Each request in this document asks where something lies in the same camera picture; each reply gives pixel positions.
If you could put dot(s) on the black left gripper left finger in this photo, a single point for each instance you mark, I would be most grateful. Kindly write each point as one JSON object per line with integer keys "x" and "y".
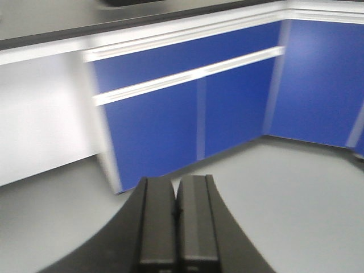
{"x": 139, "y": 238}

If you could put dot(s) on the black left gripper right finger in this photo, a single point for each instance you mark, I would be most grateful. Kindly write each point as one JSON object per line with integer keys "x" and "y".
{"x": 209, "y": 238}

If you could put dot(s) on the blue lab cabinet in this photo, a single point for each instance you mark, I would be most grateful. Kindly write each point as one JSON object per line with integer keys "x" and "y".
{"x": 175, "y": 93}

